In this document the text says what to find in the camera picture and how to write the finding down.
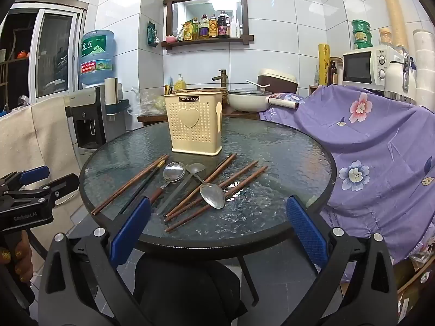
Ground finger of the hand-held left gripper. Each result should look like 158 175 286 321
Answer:
0 165 51 193
20 173 80 202

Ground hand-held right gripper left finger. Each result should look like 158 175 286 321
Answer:
39 195 152 326

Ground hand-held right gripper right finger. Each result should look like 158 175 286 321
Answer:
282 195 399 326

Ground steel spoon with wooden handle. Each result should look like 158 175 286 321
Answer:
148 162 186 205

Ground all-steel spoon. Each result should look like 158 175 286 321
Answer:
194 175 226 210

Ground dark grey metal ladle spoon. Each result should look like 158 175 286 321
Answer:
156 163 207 215

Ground cream plastic utensil holder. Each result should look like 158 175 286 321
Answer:
162 89 224 157

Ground person's left hand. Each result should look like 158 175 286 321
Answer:
0 230 35 284

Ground beige cloth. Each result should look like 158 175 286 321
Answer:
0 95 80 191

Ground grey water dispenser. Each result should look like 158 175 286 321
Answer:
64 86 130 158

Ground white paper cup stack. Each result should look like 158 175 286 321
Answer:
105 78 119 104

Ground purple floral cloth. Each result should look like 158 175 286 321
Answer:
260 85 435 265

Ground clear plastic bag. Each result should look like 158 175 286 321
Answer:
131 86 167 114

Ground aluminium sliding window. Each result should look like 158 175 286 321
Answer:
7 0 89 101

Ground blue water cooler bottle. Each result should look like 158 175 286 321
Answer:
79 30 116 87

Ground cream cooking pot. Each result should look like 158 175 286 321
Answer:
227 88 300 112

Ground glass pot lid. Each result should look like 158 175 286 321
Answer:
228 88 273 96

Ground brown and cream rice cooker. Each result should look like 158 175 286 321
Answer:
256 69 299 94

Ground woven pattern wash basin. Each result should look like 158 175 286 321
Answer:
172 87 230 104

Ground white microwave oven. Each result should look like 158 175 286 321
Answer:
341 45 396 90

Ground yellow wrapped roll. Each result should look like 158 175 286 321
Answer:
318 43 332 85

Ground green hanging packet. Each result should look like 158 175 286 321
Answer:
147 21 160 47

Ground white thermos jug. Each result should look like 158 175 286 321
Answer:
386 49 417 104

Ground yellow seasoning packet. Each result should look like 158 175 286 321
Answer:
177 22 192 41

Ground stack of white tubs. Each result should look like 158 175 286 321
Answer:
412 30 435 109

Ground dark soy sauce bottle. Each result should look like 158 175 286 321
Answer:
217 10 230 38

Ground wooden framed mirror shelf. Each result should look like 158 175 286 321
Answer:
162 0 255 51

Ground tall beige paper cup stack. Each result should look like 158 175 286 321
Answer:
379 0 408 46

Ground teal wall holder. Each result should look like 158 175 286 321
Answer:
105 99 130 116

